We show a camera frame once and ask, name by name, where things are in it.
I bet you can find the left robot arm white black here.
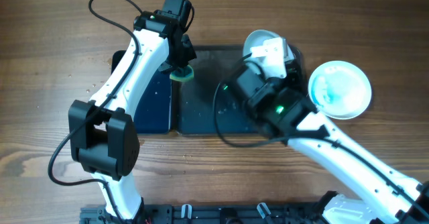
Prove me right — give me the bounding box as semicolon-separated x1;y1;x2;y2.
68;8;196;223

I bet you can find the black water tray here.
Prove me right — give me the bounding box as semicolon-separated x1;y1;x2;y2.
110;49;174;134

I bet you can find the white plate blue stain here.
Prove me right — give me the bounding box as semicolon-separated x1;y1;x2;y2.
308;60;372;120
242;30;288;58

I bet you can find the green yellow sponge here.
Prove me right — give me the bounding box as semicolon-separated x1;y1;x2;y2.
170;65;194;82

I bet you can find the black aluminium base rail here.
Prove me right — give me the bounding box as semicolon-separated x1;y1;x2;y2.
79;202;326;224

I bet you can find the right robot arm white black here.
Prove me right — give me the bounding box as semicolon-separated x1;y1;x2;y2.
243;30;428;223

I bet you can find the dark plate tray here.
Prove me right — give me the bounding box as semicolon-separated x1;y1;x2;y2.
172;44;308;136

